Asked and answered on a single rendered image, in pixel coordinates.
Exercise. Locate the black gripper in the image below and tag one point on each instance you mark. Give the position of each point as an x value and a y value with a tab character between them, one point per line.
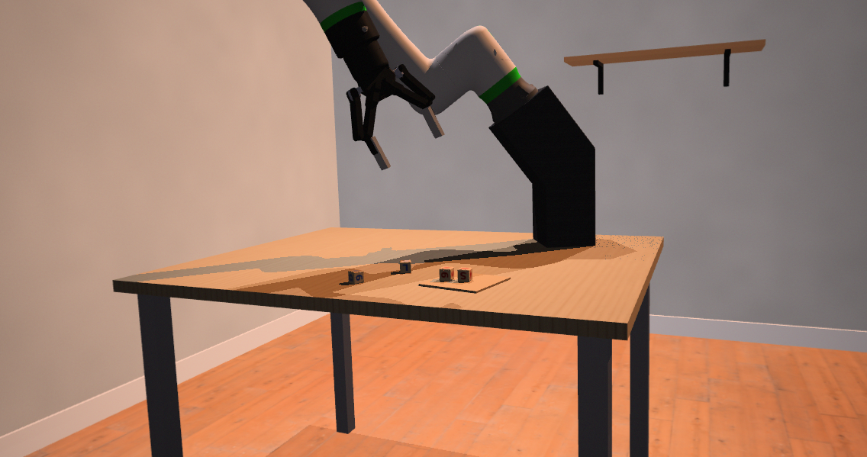
369	68

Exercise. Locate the tan square mat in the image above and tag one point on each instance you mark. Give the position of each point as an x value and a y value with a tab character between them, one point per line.
478	283

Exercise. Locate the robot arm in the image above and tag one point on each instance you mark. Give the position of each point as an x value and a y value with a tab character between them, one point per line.
473	62

